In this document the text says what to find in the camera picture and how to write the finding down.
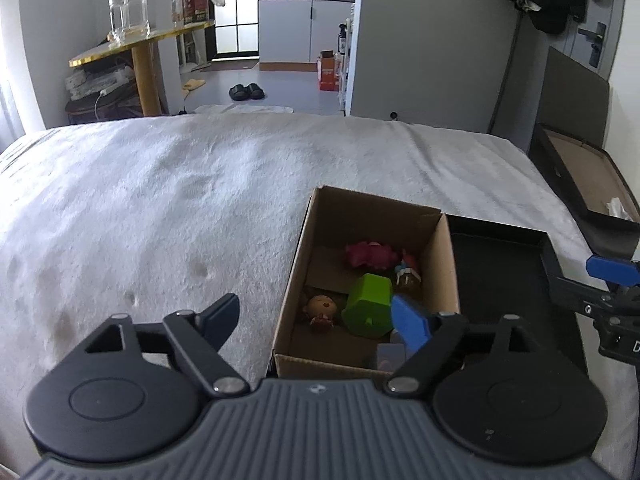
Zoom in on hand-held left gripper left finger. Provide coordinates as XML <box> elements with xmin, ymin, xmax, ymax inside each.
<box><xmin>82</xmin><ymin>292</ymin><xmax>251</xmax><ymax>399</ymax></box>

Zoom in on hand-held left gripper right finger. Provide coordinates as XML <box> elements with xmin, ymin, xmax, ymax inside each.
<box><xmin>385</xmin><ymin>294</ymin><xmax>552</xmax><ymax>399</ymax></box>

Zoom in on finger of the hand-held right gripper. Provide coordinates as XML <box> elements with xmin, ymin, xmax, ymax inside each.
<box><xmin>547</xmin><ymin>271</ymin><xmax>640</xmax><ymax>313</ymax></box>
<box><xmin>586</xmin><ymin>255</ymin><xmax>640</xmax><ymax>288</ymax></box>

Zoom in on small clear glass cup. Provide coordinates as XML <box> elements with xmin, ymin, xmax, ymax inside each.
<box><xmin>395</xmin><ymin>276</ymin><xmax>425</xmax><ymax>297</ymax></box>

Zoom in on green plastic toy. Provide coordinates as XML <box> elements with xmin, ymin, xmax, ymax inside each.
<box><xmin>341</xmin><ymin>273</ymin><xmax>396</xmax><ymax>337</ymax></box>

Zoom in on blue and red figurine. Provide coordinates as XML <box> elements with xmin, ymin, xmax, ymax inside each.
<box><xmin>394</xmin><ymin>252</ymin><xmax>420</xmax><ymax>281</ymax></box>

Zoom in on black tray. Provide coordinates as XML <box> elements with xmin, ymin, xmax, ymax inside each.
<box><xmin>444</xmin><ymin>214</ymin><xmax>590</xmax><ymax>378</ymax></box>

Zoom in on pink pig toy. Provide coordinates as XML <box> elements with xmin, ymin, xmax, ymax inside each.
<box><xmin>345</xmin><ymin>241</ymin><xmax>407</xmax><ymax>268</ymax></box>

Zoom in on brown cardboard box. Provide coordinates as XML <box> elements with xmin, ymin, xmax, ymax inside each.
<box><xmin>272</xmin><ymin>186</ymin><xmax>462</xmax><ymax>382</ymax></box>

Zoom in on brown-haired doll figurine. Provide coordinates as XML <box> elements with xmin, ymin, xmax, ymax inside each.
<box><xmin>304</xmin><ymin>294</ymin><xmax>337</xmax><ymax>332</ymax></box>

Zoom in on white tissue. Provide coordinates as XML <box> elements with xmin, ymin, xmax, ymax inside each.
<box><xmin>605</xmin><ymin>198</ymin><xmax>635</xmax><ymax>219</ymax></box>

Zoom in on grey leaning board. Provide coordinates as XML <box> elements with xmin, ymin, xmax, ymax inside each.
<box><xmin>541</xmin><ymin>45</ymin><xmax>612</xmax><ymax>153</ymax></box>

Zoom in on orange carton box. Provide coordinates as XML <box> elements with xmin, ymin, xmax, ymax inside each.
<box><xmin>318</xmin><ymin>50</ymin><xmax>338</xmax><ymax>92</ymax></box>

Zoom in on round gold-top table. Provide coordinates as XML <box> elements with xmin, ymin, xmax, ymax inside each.
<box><xmin>69</xmin><ymin>20</ymin><xmax>217</xmax><ymax>117</ymax></box>

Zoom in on stack of folded items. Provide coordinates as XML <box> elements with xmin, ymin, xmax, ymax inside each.
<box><xmin>64</xmin><ymin>62</ymin><xmax>137</xmax><ymax>102</ymax></box>

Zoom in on white kitchen cabinet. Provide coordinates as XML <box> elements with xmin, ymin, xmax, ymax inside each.
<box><xmin>257</xmin><ymin>0</ymin><xmax>357</xmax><ymax>72</ymax></box>

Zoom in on clear glass jar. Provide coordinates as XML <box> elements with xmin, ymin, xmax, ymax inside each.
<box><xmin>108</xmin><ymin>0</ymin><xmax>150</xmax><ymax>42</ymax></box>

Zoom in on black frame with brown backing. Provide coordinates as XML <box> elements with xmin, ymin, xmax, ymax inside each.
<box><xmin>529</xmin><ymin>124</ymin><xmax>640</xmax><ymax>233</ymax></box>

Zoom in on door handle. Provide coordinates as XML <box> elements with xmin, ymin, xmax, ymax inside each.
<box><xmin>576</xmin><ymin>22</ymin><xmax>609</xmax><ymax>69</ymax></box>

